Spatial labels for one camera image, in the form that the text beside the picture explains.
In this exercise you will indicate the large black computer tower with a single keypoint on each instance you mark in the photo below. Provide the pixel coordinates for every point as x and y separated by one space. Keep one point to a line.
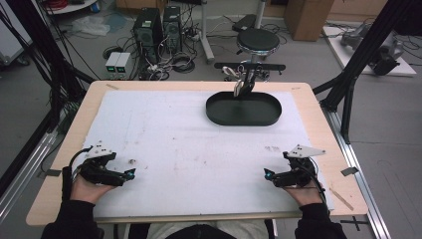
147 33

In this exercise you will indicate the grey robot equipment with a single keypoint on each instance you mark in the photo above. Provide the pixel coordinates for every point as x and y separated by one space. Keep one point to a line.
381 49

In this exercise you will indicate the white floor board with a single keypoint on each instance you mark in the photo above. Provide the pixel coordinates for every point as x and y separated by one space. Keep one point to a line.
345 54

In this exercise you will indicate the person's torso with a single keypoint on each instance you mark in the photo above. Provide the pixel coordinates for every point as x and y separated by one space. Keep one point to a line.
202 231

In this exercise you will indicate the brown cardboard box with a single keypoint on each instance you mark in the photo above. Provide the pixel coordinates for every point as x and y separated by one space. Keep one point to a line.
308 18

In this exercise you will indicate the black round stool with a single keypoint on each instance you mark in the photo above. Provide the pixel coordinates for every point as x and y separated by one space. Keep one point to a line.
258 40

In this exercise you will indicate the black flat case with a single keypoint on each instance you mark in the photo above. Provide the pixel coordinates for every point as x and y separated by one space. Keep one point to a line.
244 22

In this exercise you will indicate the black key rack with tray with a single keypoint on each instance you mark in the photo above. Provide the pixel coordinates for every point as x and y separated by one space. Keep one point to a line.
244 113

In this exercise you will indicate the white metal stand leg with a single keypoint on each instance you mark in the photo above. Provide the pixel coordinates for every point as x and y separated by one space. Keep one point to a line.
205 33

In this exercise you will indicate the person's left hand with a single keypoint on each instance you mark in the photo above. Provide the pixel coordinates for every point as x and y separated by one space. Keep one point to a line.
86 192

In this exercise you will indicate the small silver metal piece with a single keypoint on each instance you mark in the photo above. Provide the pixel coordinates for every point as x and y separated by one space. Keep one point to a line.
132 161

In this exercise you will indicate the white round table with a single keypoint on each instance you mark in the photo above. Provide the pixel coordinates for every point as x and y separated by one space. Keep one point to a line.
71 6

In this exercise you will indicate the beige tape strip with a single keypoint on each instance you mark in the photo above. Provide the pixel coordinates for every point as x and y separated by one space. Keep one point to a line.
112 86

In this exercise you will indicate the aluminium rail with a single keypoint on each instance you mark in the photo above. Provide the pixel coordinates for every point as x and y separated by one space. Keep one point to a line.
23 179
361 186

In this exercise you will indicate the black tape piece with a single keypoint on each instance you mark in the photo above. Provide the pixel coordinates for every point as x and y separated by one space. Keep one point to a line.
349 171

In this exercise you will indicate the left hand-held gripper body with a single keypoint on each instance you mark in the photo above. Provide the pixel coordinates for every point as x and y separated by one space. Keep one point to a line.
98 174

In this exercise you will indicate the white table mat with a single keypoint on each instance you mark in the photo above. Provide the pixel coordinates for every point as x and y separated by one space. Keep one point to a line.
205 149

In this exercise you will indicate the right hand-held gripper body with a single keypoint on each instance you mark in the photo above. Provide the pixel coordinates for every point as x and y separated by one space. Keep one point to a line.
297 177

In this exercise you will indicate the black frame strut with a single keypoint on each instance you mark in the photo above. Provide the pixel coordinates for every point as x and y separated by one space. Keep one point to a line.
361 56

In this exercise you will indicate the clear plastic bag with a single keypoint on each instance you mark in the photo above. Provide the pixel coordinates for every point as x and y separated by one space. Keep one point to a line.
90 26

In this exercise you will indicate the person's right hand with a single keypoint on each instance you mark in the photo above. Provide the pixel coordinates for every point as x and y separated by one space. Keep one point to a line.
307 195

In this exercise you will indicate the slim black computer tower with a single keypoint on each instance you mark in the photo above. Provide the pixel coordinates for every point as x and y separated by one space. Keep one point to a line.
172 28

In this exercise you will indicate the white bench power supply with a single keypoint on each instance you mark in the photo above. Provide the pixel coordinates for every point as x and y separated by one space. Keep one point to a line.
123 63
112 63

